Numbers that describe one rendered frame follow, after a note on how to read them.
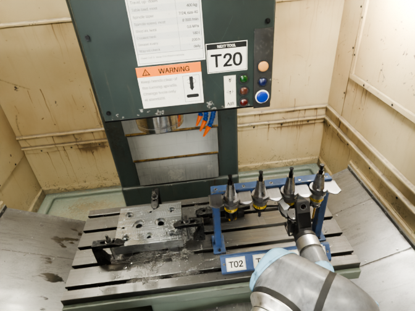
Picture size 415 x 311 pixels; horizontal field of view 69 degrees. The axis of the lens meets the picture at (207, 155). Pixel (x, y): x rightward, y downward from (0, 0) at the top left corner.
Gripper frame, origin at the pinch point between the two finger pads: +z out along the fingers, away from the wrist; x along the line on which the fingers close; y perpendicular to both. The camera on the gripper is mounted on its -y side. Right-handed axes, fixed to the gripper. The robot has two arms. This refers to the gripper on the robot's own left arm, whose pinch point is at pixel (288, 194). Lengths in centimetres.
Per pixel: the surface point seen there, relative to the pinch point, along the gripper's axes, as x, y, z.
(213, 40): -26, -62, -9
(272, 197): -6.8, -2.2, -2.7
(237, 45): -20, -60, -9
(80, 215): -114, 64, 67
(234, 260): -22.3, 24.4, -9.1
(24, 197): -145, 45, 70
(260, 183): -11.3, -9.1, -2.2
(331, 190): 15.3, -2.1, -2.8
